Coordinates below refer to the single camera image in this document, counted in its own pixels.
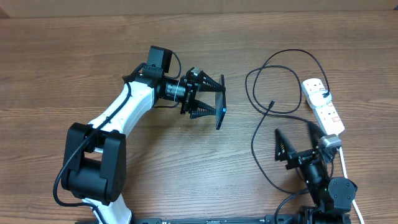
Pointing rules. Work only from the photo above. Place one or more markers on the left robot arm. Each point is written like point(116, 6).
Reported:
point(95, 165)

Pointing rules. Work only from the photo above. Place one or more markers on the blue Samsung Galaxy smartphone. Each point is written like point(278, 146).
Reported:
point(220, 101)

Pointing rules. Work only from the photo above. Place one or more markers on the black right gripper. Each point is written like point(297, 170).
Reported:
point(285, 150)

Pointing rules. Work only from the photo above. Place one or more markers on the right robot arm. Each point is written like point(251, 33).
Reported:
point(331, 196)

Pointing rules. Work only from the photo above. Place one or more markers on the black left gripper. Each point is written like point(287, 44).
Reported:
point(190, 89)

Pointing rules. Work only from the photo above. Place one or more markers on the white charger plug adapter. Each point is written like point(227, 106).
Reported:
point(319, 98)

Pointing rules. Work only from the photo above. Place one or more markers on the white power strip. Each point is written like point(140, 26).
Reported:
point(327, 115)

